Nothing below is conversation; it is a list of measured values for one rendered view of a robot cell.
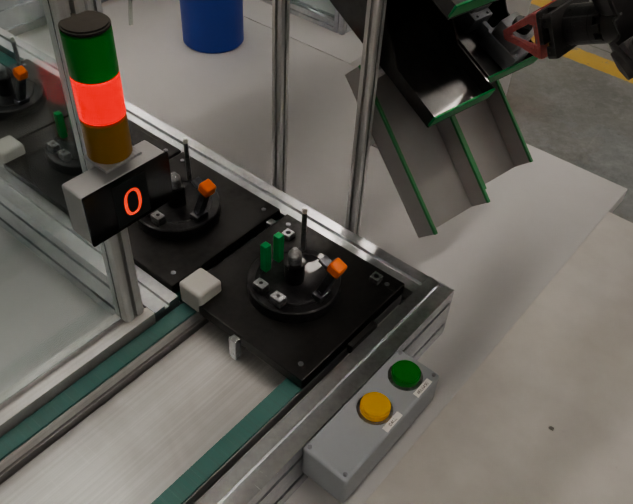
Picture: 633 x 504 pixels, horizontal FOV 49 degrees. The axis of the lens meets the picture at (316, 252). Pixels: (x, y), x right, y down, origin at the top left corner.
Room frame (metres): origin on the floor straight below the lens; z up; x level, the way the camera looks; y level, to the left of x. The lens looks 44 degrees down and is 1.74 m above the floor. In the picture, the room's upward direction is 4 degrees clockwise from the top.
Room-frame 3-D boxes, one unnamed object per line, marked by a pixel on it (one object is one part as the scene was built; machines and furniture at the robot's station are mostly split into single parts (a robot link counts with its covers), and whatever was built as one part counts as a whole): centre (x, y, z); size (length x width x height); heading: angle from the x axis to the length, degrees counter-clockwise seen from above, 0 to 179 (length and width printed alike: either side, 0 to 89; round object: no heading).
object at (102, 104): (0.64, 0.24, 1.33); 0.05 x 0.05 x 0.05
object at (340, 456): (0.52, -0.09, 0.93); 0.21 x 0.07 x 0.06; 143
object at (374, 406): (0.52, -0.09, 0.96); 0.04 x 0.04 x 0.02
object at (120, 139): (0.64, 0.24, 1.28); 0.05 x 0.05 x 0.05
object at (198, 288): (0.70, 0.17, 0.97); 0.05 x 0.05 x 0.04; 53
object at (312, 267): (0.71, 0.03, 0.98); 0.14 x 0.14 x 0.02
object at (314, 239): (0.71, 0.03, 0.96); 0.24 x 0.24 x 0.02; 53
